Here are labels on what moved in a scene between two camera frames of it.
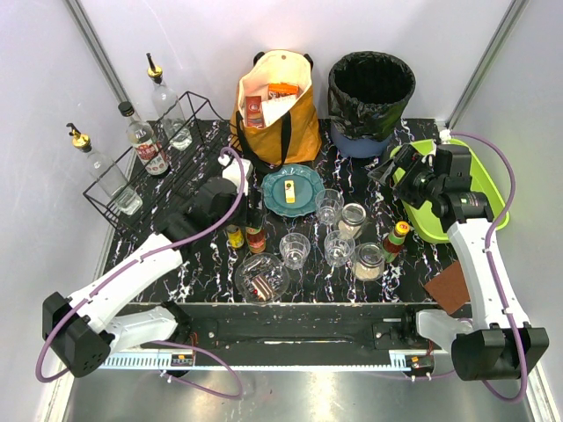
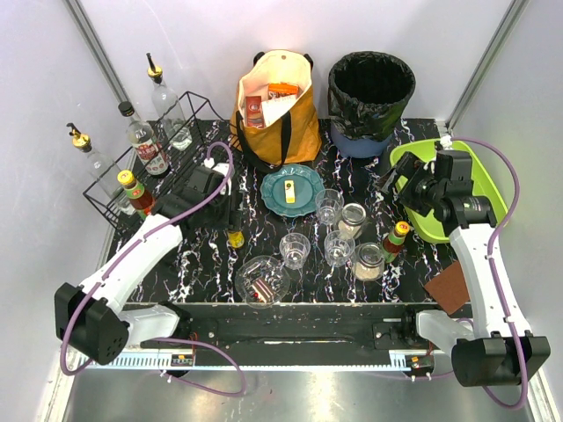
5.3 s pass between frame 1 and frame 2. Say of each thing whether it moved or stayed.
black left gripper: moved
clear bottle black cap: stayed
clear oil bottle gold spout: stayed
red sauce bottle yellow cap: moved
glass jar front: stayed
